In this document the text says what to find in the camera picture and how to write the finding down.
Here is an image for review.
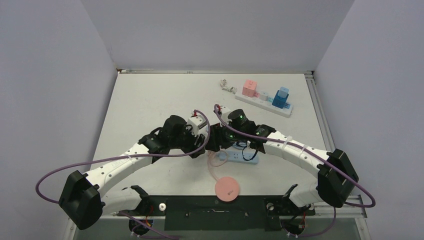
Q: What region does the dark blue cube adapter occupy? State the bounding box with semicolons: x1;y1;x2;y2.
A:
271;91;291;109

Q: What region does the light blue plug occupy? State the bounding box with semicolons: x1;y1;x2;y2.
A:
277;86;289;98

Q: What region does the pink cube adapter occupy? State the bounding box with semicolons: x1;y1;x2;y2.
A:
241;79;257;98

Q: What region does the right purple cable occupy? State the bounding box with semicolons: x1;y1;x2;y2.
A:
213;103;377;239

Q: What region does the pink round disc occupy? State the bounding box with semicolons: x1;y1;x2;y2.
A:
214;176;240;202

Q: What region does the purple cable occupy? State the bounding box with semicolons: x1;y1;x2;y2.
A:
213;103;377;239
35;109;212;239

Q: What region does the white power strip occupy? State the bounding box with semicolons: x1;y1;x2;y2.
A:
234;92;293;118

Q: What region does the blue power strip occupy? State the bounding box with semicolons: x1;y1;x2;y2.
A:
217;148;259;165

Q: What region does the small white plug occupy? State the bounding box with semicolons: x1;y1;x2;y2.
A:
259;91;269;102

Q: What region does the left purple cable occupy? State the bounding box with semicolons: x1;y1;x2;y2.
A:
35;109;212;239

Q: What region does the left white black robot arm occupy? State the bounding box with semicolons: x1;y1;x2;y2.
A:
58;110;210;230

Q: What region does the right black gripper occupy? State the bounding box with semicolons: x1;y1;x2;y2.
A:
207;119;246;151

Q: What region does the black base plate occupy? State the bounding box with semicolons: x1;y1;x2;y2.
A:
120;195;316;232

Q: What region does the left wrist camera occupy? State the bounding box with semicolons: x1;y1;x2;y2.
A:
187;112;208;137

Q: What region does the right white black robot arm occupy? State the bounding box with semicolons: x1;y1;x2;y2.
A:
206;104;359;214

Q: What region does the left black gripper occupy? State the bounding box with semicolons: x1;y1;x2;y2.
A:
169;123;204;158

